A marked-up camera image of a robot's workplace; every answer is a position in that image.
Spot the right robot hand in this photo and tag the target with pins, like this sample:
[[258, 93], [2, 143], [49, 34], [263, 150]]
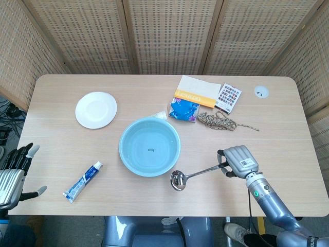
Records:
[[240, 159]]

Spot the metal ladle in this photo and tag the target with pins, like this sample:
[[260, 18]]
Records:
[[178, 181]]

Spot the woven folding screen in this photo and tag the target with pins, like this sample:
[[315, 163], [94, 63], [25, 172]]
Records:
[[164, 33]]

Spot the blue white toothpaste tube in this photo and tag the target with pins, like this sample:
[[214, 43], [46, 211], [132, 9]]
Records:
[[82, 182]]

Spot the yellow white Lexicon book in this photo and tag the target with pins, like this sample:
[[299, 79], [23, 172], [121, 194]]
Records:
[[198, 88]]

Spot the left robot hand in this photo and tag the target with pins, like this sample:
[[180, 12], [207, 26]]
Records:
[[10, 172]]

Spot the white round plate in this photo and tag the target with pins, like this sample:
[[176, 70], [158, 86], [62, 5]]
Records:
[[95, 110]]

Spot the white shoe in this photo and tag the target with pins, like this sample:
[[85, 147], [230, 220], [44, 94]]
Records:
[[235, 231]]

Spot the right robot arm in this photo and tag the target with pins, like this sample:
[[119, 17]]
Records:
[[275, 205]]

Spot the blue tissue pack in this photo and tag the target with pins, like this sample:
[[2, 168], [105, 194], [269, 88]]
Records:
[[182, 110]]

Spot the light blue bowl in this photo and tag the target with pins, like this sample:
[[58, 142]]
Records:
[[150, 149]]

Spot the grey robot torso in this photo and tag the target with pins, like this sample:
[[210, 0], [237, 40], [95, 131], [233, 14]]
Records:
[[154, 232]]

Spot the box with colourful squares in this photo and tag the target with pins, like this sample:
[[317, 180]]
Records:
[[228, 97]]

